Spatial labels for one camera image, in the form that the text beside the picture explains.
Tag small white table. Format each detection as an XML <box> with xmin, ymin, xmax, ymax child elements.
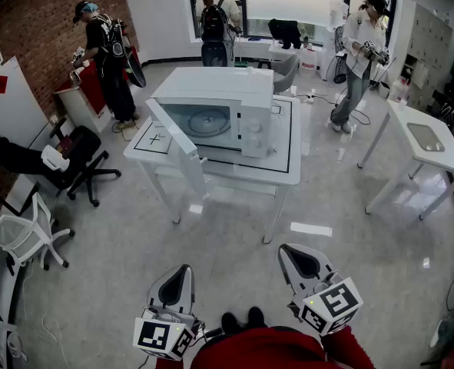
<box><xmin>267</xmin><ymin>40</ymin><xmax>303</xmax><ymax>63</ymax></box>

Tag plain white table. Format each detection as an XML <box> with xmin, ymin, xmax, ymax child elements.
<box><xmin>356</xmin><ymin>98</ymin><xmax>454</xmax><ymax>221</ymax></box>

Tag black jacket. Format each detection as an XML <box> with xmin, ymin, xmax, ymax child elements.
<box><xmin>267</xmin><ymin>18</ymin><xmax>303</xmax><ymax>50</ymax></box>

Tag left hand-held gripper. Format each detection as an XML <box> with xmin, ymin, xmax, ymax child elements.
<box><xmin>133</xmin><ymin>264</ymin><xmax>204</xmax><ymax>361</ymax></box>

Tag white plastic holder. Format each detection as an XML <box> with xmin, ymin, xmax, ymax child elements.
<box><xmin>41</xmin><ymin>144</ymin><xmax>71</xmax><ymax>172</ymax></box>

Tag grey backpack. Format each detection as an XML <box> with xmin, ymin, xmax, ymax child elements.
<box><xmin>333</xmin><ymin>25</ymin><xmax>349</xmax><ymax>85</ymax></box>

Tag red and white cabinet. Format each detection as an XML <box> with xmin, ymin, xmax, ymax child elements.
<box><xmin>54</xmin><ymin>59</ymin><xmax>111</xmax><ymax>134</ymax></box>

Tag person's black shoe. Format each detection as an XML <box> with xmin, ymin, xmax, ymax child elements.
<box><xmin>221</xmin><ymin>312</ymin><xmax>242</xmax><ymax>336</ymax></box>
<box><xmin>247</xmin><ymin>306</ymin><xmax>268</xmax><ymax>329</ymax></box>

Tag person's red sweater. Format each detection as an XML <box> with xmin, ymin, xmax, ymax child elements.
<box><xmin>190</xmin><ymin>325</ymin><xmax>330</xmax><ymax>369</ymax></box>

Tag grey lockers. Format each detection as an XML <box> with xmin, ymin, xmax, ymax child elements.
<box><xmin>401</xmin><ymin>0</ymin><xmax>454</xmax><ymax>109</ymax></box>

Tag glass turntable plate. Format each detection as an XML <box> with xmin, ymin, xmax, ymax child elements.
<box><xmin>187</xmin><ymin>108</ymin><xmax>234</xmax><ymax>134</ymax></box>

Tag white microwave door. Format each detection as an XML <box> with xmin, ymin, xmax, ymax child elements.
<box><xmin>144</xmin><ymin>97</ymin><xmax>210</xmax><ymax>201</ymax></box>

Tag black office chair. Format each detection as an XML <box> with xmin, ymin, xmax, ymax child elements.
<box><xmin>0</xmin><ymin>117</ymin><xmax>122</xmax><ymax>208</ymax></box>

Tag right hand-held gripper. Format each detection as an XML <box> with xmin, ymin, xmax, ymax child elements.
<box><xmin>278</xmin><ymin>244</ymin><xmax>364</xmax><ymax>337</ymax></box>

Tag white table with black lines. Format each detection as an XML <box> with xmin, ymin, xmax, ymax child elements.
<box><xmin>123</xmin><ymin>94</ymin><xmax>302</xmax><ymax>245</ymax></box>

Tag white water dispenser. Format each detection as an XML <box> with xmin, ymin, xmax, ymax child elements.
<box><xmin>318</xmin><ymin>0</ymin><xmax>350</xmax><ymax>81</ymax></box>

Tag grey chair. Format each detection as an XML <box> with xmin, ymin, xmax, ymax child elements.
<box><xmin>272</xmin><ymin>54</ymin><xmax>301</xmax><ymax>95</ymax></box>

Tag white board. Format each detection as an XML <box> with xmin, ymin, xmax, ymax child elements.
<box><xmin>0</xmin><ymin>47</ymin><xmax>51</xmax><ymax>149</ymax></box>

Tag grey rounded square tray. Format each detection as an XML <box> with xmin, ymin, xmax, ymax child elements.
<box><xmin>406</xmin><ymin>122</ymin><xmax>446</xmax><ymax>153</ymax></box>

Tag person's left black shoe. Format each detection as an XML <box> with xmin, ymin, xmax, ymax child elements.
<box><xmin>221</xmin><ymin>312</ymin><xmax>242</xmax><ymax>336</ymax></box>

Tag dark red booklet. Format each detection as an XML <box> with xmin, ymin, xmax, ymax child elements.
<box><xmin>57</xmin><ymin>136</ymin><xmax>74</xmax><ymax>157</ymax></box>

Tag black backpack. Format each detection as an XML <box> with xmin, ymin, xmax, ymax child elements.
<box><xmin>200</xmin><ymin>4</ymin><xmax>235</xmax><ymax>68</ymax></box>
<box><xmin>98</xmin><ymin>15</ymin><xmax>147</xmax><ymax>88</ymax></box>

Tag white mesh chair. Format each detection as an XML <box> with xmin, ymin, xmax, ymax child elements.
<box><xmin>0</xmin><ymin>192</ymin><xmax>76</xmax><ymax>276</ymax></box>

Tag person's right forearm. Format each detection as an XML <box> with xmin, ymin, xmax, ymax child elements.
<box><xmin>320</xmin><ymin>324</ymin><xmax>376</xmax><ymax>369</ymax></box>

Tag green broom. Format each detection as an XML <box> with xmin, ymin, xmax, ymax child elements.
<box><xmin>235</xmin><ymin>32</ymin><xmax>247</xmax><ymax>68</ymax></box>

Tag person's right black shoe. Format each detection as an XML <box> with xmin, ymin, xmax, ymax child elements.
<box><xmin>247</xmin><ymin>306</ymin><xmax>268</xmax><ymax>329</ymax></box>

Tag white microwave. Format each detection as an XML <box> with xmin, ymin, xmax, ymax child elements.
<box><xmin>151</xmin><ymin>66</ymin><xmax>276</xmax><ymax>159</ymax></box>

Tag person's left forearm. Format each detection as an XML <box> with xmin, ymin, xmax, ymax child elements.
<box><xmin>155</xmin><ymin>354</ymin><xmax>185</xmax><ymax>369</ymax></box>

